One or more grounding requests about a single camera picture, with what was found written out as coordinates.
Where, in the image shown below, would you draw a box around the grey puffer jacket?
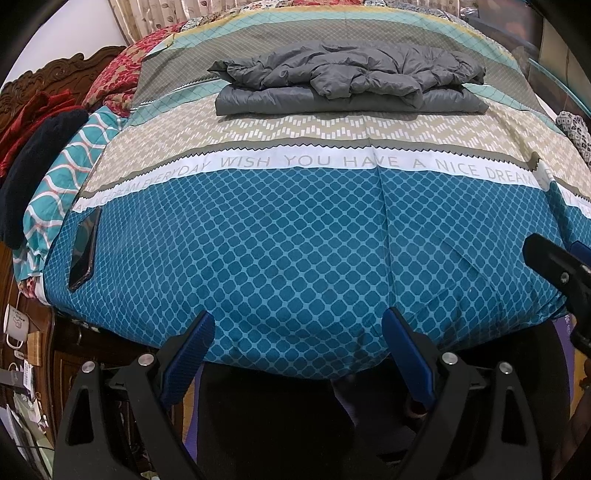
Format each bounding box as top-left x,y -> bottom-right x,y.
207,41 -> 490,116

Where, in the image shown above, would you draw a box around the black smartphone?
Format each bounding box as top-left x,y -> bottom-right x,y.
68,206 -> 103,292

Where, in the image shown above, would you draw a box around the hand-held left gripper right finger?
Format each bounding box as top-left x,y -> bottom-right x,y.
382,306 -> 542,480

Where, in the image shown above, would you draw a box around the person's dark trousers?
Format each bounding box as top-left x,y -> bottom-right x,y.
196,318 -> 571,480

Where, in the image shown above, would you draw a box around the teal wave pattern pillow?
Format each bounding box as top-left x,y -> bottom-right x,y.
13,110 -> 132,289

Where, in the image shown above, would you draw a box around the purple mat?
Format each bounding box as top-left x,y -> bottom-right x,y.
551,314 -> 591,480

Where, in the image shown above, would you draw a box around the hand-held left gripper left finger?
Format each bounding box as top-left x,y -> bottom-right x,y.
52,310 -> 216,480

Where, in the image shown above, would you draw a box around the dark red velvet cloth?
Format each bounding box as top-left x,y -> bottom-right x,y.
0,90 -> 70,178

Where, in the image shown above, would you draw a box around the carved wooden headboard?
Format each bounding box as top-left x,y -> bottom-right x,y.
0,45 -> 127,125

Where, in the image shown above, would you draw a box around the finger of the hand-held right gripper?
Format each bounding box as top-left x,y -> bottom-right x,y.
524,233 -> 591,356
569,240 -> 591,267

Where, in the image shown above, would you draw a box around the wooden nightstand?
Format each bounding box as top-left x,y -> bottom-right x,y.
0,240 -> 153,480

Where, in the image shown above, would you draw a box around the clear teal-rimmed storage box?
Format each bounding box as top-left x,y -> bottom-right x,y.
508,23 -> 591,121

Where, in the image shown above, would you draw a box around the red floral blanket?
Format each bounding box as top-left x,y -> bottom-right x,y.
83,21 -> 190,118

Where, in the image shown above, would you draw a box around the leaf print curtain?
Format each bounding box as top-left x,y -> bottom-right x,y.
108,0 -> 259,44

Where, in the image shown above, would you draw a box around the white mug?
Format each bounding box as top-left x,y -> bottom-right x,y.
2,304 -> 29,354

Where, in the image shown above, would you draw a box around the patterned teal beige bedsheet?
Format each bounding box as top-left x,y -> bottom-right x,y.
34,4 -> 591,381

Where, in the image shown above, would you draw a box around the black white patterned cloth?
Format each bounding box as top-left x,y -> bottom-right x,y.
554,111 -> 591,167

